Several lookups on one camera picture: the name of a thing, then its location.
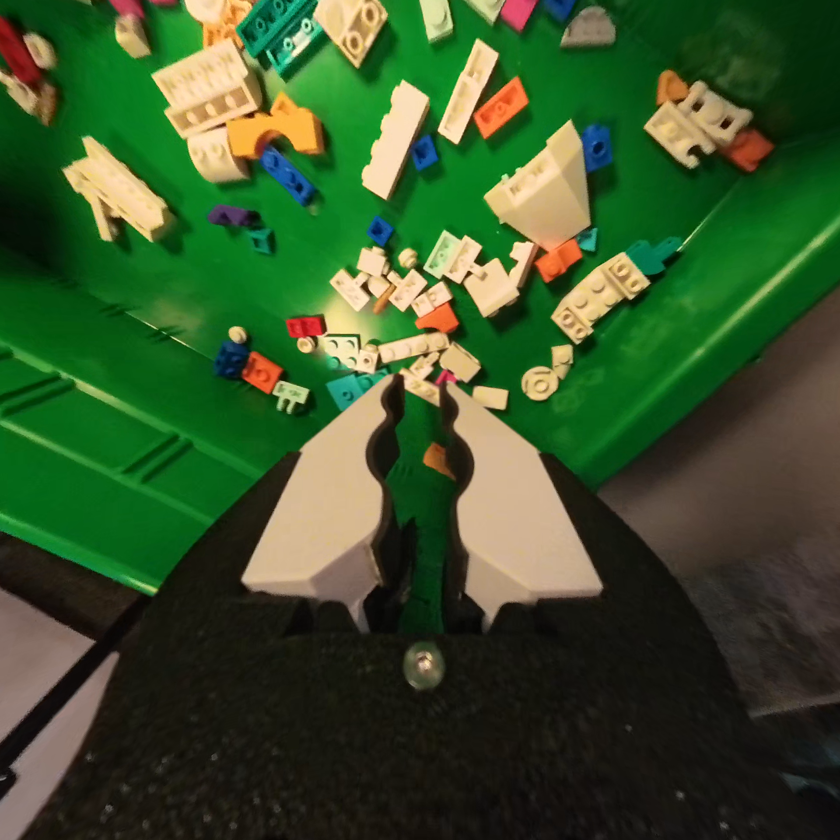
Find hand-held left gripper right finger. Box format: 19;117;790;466
440;381;605;632

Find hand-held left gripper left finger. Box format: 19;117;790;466
240;374;406;632

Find green plastic bin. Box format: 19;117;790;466
0;0;840;595

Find pile of lego pieces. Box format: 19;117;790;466
0;0;775;473

